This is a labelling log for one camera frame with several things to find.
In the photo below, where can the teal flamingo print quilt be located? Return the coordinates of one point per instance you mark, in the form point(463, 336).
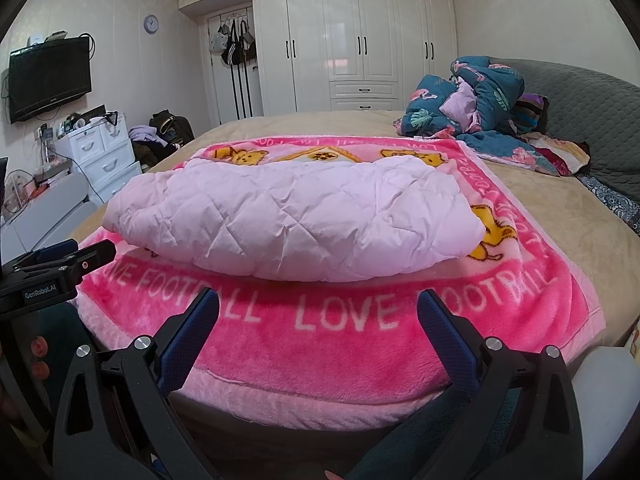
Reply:
point(450, 100)

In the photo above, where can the pink quilted jacket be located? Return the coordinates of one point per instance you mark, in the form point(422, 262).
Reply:
point(300, 215)

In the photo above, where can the white drawer cabinet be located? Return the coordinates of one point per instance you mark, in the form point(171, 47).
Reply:
point(105, 155)

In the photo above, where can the white wardrobe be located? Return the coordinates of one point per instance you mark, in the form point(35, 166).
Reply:
point(350, 35)

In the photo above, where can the purple striped cloth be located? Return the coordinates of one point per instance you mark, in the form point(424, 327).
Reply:
point(532, 112)

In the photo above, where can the yellow red patterned blanket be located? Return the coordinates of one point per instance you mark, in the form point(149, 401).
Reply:
point(560, 155)

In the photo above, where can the brown clothes pile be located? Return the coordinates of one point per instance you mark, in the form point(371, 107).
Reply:
point(150, 152)

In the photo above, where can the dark brown bag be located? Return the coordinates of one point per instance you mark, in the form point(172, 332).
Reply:
point(172, 127)

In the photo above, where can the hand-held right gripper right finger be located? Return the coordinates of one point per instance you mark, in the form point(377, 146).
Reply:
point(447, 342)

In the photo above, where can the white desk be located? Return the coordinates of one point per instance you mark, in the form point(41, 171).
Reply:
point(50, 210)

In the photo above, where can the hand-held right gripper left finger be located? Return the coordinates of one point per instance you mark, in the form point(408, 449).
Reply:
point(187, 340)

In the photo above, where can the black television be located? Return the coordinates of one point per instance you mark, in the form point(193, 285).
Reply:
point(50, 80)

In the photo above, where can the lilac cloth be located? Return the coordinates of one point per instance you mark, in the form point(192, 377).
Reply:
point(144, 135)

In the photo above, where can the grey quilted headboard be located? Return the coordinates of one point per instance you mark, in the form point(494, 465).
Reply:
point(590, 105)

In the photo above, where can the bed with beige cover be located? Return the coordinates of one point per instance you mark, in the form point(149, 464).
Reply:
point(565, 225)

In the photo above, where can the white door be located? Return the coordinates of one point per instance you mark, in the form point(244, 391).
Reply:
point(225, 95)

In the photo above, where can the round wall clock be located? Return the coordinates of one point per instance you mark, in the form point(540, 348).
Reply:
point(151, 23)

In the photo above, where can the black rack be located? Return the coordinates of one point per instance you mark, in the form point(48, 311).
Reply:
point(97, 116)

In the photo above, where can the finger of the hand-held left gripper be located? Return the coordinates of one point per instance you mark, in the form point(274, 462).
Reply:
point(92, 257)
point(57, 250)

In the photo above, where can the pink bear printed blanket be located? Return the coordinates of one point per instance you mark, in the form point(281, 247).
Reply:
point(325, 350)

